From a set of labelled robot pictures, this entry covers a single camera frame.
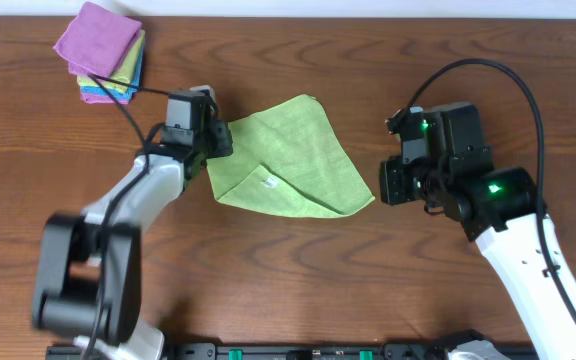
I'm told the green microfiber cloth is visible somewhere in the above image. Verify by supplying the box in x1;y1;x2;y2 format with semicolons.
207;94;375;219

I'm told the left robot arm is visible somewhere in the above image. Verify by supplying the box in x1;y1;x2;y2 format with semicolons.
31;105;232;359

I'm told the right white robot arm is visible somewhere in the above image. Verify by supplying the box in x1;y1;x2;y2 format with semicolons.
379;154;576;359

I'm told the blue folded cloth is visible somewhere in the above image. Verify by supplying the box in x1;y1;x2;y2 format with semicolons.
77;44;144;104

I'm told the light green folded cloth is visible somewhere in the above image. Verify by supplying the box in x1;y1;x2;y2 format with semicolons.
101;30;145;95

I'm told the purple folded cloth at bottom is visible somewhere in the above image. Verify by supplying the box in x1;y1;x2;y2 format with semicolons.
80;92;130;105

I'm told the purple folded cloth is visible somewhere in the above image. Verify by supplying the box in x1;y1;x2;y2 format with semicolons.
53;2;142;76
80;92;130;105

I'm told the purple folded cloth on top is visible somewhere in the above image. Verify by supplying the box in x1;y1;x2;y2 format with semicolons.
53;2;142;76

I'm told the right black cable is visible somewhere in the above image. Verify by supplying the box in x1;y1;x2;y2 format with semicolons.
397;58;576;360

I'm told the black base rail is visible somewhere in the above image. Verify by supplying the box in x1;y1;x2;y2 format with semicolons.
45;329;539;360

